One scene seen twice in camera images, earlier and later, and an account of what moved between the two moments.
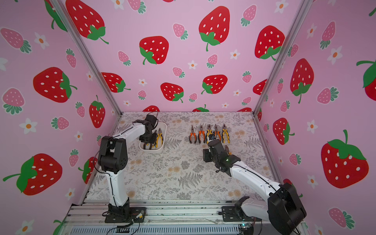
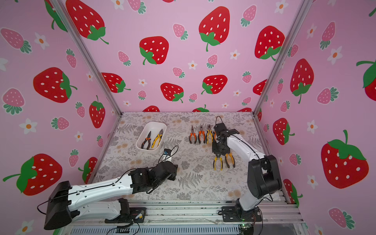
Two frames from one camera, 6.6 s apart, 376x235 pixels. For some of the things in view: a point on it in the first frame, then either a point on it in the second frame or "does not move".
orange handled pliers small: [195, 135] does not move
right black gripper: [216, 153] -> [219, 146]
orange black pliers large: [203, 134] does not move
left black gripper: [153, 141] -> [173, 175]
